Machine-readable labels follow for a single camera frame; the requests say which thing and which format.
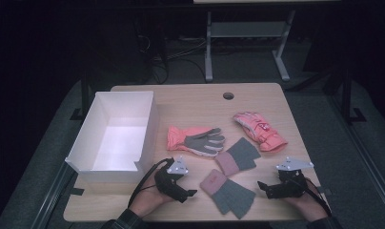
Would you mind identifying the pink glove with grey palm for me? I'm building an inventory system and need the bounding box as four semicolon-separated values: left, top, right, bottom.
166;125;227;157

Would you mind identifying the grey metal table frame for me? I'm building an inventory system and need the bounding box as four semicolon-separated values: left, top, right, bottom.
204;9;297;83

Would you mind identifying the person's right hand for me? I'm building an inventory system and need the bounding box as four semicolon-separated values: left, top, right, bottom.
284;187;329;222

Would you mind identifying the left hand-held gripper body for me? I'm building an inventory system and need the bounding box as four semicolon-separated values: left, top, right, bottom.
153;156;190;202

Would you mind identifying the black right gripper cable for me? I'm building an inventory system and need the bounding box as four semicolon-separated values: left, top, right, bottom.
303;177;334;218

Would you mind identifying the black stand leg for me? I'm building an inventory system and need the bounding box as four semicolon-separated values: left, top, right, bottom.
70;71;91;121
338;61;368;125

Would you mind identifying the bundle of floor cables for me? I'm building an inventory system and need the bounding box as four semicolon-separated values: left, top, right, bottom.
135;33;208;86

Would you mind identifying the person's left hand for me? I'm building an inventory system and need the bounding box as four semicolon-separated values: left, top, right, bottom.
129;169;176;219

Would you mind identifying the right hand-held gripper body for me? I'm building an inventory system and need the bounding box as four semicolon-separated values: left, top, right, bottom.
267;156;314;198

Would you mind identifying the aluminium floor rail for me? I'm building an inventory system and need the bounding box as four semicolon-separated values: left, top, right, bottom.
30;161;78;229
326;94;385;221

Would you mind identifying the white box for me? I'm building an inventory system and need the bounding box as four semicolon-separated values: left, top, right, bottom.
64;91;160;184

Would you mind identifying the pink padded ski glove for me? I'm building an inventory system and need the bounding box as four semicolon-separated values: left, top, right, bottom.
233;111;289;153

